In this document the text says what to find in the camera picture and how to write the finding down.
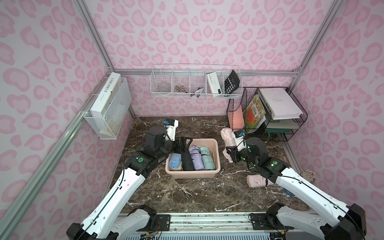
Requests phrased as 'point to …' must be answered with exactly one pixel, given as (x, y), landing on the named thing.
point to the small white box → (214, 82)
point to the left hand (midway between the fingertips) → (187, 137)
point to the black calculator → (231, 83)
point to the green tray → (275, 126)
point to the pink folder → (238, 119)
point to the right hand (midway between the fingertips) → (228, 146)
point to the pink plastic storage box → (214, 145)
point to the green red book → (254, 115)
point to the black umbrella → (187, 164)
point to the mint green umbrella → (207, 159)
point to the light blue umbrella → (175, 160)
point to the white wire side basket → (112, 125)
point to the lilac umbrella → (196, 158)
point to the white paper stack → (280, 103)
